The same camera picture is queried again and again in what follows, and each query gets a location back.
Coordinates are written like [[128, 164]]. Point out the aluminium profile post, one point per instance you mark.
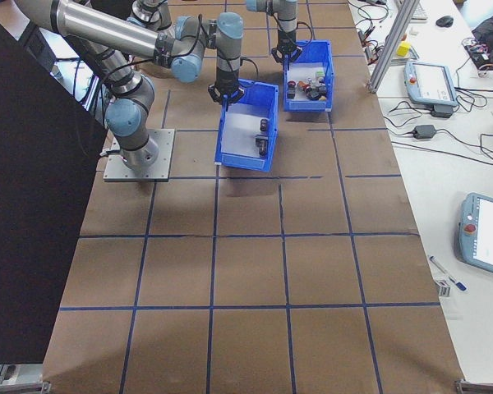
[[390, 45]]

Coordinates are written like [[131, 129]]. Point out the aluminium frame rail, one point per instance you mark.
[[0, 372]]

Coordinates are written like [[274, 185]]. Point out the blue bin with capacitors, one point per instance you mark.
[[242, 163]]

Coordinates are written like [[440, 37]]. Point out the black computer mouse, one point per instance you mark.
[[444, 19]]

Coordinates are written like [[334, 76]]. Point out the small metal electronic module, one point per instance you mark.
[[370, 52]]

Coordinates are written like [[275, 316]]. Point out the yellow cube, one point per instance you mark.
[[403, 48]]

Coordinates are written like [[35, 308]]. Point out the white keyboard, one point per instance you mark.
[[420, 12]]

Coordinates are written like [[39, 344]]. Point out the black power adapter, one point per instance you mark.
[[441, 111], [425, 131]]

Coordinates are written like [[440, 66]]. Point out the red push button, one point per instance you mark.
[[302, 85]]

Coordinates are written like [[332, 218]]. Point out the black cylindrical part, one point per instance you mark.
[[238, 135]]

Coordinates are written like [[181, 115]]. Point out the blue white pen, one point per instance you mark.
[[448, 273]]

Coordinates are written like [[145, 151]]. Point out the grey blue teach pendant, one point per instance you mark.
[[489, 234], [431, 82]]

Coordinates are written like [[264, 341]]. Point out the black round push button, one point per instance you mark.
[[312, 95]]

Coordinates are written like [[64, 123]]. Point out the small grey clip box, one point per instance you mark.
[[443, 288]]

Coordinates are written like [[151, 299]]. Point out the assorted small parts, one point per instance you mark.
[[302, 70]]

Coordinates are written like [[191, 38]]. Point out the large black frame cover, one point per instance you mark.
[[33, 205]]

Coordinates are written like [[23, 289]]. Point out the green white push button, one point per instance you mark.
[[319, 74]]

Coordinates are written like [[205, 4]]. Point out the black button with red cap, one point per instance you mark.
[[291, 88]]

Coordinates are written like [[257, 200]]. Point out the white square base plate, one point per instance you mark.
[[164, 156]]

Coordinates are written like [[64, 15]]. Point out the black switch block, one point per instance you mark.
[[322, 87]]

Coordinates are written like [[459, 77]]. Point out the blue bin with buttons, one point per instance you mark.
[[308, 106]]

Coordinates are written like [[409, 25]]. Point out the small white plastic part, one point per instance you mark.
[[413, 30]]

